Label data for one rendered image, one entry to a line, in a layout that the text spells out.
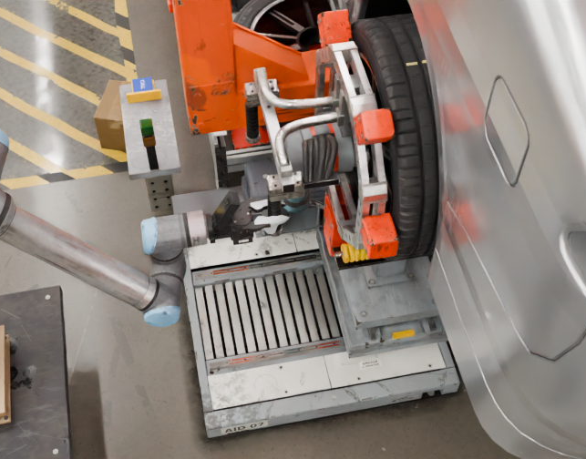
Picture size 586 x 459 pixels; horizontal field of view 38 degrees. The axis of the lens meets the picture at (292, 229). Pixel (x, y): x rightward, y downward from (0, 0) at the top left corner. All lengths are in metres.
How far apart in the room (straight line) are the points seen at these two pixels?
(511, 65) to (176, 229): 1.01
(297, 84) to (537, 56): 1.40
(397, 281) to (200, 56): 0.96
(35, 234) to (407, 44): 1.00
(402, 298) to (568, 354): 1.31
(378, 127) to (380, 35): 0.28
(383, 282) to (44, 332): 1.08
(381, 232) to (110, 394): 1.20
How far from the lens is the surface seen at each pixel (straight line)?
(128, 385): 2.93
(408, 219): 2.12
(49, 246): 2.04
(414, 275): 2.85
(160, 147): 2.91
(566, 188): 1.39
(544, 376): 1.66
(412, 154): 2.05
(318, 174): 2.09
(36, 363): 2.68
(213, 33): 2.56
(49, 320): 2.75
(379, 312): 2.77
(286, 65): 2.73
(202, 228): 2.18
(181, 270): 2.28
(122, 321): 3.05
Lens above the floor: 2.58
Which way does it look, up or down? 53 degrees down
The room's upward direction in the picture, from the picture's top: 1 degrees clockwise
